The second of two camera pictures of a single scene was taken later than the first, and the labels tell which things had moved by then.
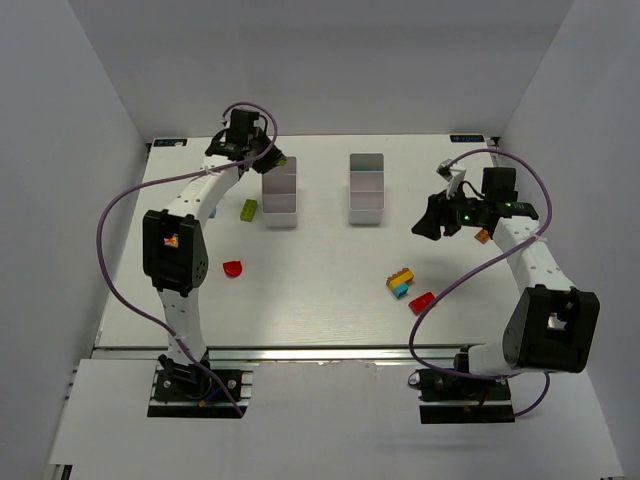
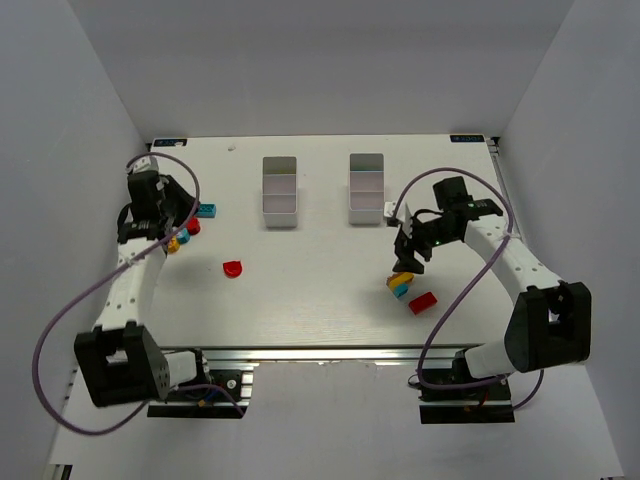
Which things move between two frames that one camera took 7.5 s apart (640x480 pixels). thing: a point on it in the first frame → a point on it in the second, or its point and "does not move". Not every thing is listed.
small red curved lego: x=232 y=269 does not move
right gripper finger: x=440 y=212 → x=405 y=261
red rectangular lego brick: x=421 y=303 does not move
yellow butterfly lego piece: x=173 y=241 does not move
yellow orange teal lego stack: x=398 y=282 does not move
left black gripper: x=267 y=160 → x=176 y=201
